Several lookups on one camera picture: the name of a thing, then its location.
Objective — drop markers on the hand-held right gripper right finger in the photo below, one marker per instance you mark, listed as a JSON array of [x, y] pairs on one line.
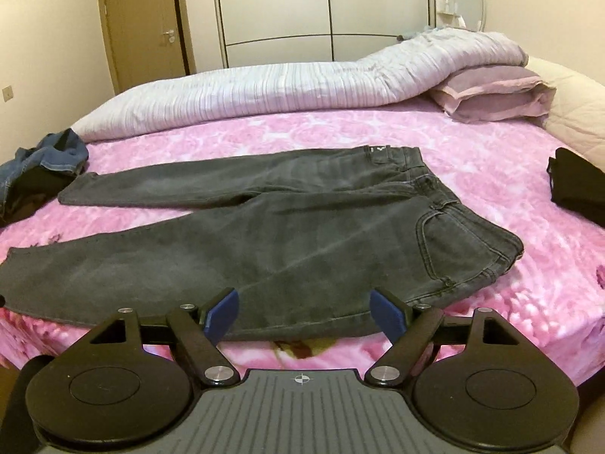
[[386, 314]]

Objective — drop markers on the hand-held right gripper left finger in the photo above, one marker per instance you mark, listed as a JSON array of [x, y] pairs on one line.
[[221, 314]]

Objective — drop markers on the grey jeans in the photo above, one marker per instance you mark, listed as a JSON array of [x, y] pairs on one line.
[[283, 236]]

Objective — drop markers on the pink floral blanket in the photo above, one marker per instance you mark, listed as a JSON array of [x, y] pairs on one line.
[[472, 165]]

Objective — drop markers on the crumpled black garment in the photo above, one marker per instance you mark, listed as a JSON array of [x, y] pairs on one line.
[[28, 194]]

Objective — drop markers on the blue jeans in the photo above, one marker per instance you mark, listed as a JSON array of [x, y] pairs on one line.
[[61, 151]]

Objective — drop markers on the folded black garment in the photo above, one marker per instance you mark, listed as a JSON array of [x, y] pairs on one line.
[[576, 184]]

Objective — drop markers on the striped white duvet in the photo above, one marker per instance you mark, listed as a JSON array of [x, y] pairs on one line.
[[283, 90]]

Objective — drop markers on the purple pillow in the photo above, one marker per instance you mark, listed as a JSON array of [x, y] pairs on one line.
[[491, 94]]

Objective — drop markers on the cream quilted headboard cushion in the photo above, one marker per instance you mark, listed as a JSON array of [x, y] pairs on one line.
[[576, 99]]

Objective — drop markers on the wooden door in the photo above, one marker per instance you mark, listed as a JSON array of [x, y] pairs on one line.
[[137, 19]]

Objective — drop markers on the white wardrobe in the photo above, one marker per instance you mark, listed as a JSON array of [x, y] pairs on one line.
[[283, 4]]

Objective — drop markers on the round mirror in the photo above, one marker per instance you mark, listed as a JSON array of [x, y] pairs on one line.
[[470, 0]]

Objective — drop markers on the beige low wall socket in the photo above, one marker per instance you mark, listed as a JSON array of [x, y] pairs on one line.
[[7, 93]]

